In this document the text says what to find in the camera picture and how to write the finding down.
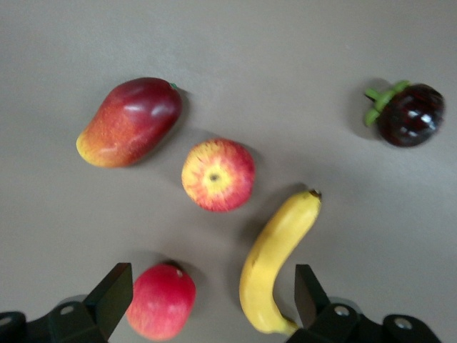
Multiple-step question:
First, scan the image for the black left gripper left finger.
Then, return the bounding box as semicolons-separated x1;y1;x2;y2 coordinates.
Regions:
0;263;134;343

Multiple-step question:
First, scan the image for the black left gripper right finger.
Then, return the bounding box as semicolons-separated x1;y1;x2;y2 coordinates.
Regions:
285;264;443;343

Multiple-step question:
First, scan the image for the yellow banana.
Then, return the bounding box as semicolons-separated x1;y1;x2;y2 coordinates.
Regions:
238;189;322;335

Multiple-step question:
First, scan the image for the red yellow apple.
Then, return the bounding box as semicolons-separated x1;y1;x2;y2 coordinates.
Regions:
181;138;256;213

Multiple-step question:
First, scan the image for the red pomegranate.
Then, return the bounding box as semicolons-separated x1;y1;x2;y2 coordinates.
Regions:
125;263;197;341

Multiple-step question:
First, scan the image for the red yellow mango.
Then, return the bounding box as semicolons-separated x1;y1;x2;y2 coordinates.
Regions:
76;77;183;169

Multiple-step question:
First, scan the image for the dark purple mangosteen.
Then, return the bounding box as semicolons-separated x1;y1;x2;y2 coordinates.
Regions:
363;80;446;147

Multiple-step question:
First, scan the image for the brown table cover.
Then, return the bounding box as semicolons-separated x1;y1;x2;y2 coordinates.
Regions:
0;0;457;343

